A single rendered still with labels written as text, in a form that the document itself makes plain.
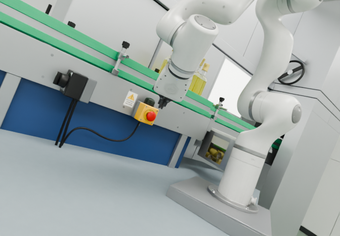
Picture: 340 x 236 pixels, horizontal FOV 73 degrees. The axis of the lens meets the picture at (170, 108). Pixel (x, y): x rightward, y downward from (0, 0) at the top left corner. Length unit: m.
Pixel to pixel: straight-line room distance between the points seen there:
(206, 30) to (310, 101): 1.49
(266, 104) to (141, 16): 0.77
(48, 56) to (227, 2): 0.56
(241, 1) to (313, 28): 1.59
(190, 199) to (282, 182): 1.25
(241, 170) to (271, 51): 0.43
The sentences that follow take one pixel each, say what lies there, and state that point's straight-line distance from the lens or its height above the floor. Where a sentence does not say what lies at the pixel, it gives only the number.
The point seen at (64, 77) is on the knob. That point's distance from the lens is 0.79.
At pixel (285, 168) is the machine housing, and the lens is 1.93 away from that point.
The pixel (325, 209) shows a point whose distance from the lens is 4.69.
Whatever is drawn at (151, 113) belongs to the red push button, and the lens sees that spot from 0.89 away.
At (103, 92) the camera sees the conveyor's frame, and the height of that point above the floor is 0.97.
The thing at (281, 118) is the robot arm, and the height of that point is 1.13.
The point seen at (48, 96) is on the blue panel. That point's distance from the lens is 0.87.
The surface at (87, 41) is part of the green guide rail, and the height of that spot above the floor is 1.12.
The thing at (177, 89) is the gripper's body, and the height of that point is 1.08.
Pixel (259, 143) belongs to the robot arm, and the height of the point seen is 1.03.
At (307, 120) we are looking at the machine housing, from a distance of 1.95.
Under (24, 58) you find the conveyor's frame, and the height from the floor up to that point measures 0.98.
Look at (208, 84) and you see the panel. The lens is 1.55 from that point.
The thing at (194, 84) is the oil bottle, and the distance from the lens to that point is 1.27.
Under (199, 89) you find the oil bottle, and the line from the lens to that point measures 1.30.
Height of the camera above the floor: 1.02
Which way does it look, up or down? level
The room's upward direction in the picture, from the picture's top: 23 degrees clockwise
